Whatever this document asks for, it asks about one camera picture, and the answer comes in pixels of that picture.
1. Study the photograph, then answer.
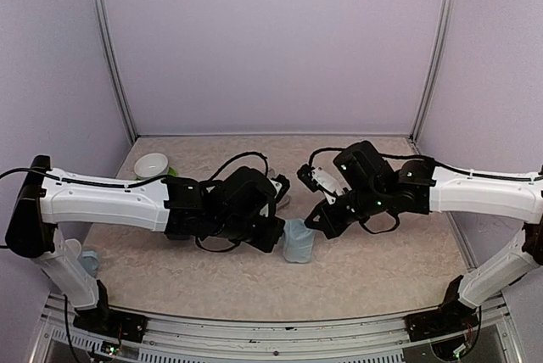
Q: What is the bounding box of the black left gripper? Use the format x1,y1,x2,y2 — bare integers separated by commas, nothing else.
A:
212,215,286,254

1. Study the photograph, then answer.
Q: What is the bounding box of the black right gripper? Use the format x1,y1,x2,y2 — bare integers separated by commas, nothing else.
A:
305,182,388,239

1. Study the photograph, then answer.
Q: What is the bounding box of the light blue cloth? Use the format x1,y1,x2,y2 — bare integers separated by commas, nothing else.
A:
283,219,316,264

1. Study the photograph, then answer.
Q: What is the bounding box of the pink glasses case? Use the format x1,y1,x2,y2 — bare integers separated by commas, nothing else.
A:
266,170,294,211

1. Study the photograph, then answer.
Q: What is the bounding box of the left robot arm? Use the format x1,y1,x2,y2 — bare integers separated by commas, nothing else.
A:
5,155,290,333

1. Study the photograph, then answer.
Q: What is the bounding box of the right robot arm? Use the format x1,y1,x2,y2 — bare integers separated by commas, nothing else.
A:
297,141,542,332

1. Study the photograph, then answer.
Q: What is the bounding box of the green plate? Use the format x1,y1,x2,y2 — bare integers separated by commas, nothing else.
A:
166,167,178,176

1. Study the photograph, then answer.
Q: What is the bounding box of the white bowl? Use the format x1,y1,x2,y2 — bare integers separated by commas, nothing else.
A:
133,153,169,180

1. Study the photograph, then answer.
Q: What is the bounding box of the light blue mug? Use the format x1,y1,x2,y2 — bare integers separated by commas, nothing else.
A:
65,238,100,278

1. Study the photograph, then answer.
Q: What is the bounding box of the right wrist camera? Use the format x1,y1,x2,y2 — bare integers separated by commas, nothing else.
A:
296,164,347,205

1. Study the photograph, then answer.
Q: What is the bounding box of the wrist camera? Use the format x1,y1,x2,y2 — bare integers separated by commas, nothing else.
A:
296,164,347,205
262,174,292,215

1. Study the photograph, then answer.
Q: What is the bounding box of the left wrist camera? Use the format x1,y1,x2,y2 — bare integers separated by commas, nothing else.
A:
262,174,292,215

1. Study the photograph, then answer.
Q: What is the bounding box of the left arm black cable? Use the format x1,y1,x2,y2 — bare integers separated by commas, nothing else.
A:
0,150,272,194

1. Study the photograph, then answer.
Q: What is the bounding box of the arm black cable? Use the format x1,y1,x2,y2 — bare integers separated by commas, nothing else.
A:
0,150,272,194
307,146,543,182

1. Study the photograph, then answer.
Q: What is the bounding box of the front aluminium rail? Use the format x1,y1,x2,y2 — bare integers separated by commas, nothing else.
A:
24,294,527,362

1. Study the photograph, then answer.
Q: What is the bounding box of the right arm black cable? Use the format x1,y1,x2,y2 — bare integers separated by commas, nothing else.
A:
307,146,543,182

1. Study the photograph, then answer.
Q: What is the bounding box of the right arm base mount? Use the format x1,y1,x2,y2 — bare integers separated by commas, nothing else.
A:
404,276,480,342

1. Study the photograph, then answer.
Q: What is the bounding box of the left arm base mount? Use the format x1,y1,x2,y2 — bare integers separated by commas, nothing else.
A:
73,280,148,343

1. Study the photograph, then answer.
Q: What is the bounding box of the right aluminium corner post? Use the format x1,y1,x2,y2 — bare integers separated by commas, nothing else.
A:
409,0,455,147

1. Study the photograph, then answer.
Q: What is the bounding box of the aluminium corner post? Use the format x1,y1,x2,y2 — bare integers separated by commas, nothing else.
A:
409,0,455,147
92,0,139,144

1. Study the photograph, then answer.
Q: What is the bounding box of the left aluminium corner post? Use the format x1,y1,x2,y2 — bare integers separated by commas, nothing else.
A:
92,0,139,144

